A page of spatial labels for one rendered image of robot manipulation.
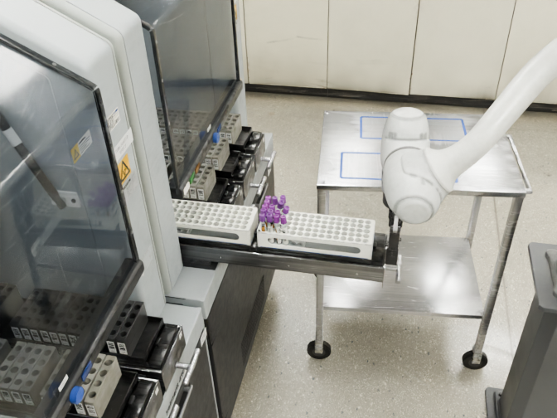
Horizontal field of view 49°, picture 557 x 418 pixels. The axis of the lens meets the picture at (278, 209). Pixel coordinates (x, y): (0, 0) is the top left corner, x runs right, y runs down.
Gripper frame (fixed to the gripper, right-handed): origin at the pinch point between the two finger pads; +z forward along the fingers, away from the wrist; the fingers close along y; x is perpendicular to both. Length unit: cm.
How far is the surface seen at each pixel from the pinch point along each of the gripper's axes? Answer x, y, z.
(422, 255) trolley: 12, -59, 52
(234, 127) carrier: -53, -44, -7
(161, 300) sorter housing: -55, 24, 3
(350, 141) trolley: -17, -50, -2
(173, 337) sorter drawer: -46, 38, -1
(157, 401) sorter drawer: -46, 52, 3
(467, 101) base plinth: 39, -234, 76
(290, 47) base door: -72, -229, 46
